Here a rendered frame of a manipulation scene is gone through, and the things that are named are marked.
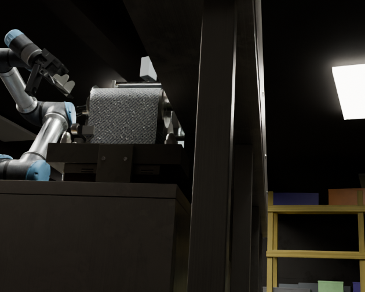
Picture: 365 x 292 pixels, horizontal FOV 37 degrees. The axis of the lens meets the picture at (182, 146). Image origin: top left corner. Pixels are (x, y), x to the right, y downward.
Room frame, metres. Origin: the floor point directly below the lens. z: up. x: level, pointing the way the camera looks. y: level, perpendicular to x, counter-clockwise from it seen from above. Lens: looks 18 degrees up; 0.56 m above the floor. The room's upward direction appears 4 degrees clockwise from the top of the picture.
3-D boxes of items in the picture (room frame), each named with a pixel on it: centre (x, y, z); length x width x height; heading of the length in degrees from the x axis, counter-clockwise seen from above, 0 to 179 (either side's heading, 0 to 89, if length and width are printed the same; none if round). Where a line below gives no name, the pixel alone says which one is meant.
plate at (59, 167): (1.57, 0.19, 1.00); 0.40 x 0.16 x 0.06; 80
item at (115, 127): (1.70, 0.21, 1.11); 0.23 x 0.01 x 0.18; 80
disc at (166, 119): (1.73, 0.06, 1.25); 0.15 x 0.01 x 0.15; 170
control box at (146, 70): (2.32, 0.19, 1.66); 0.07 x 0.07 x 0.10; 59
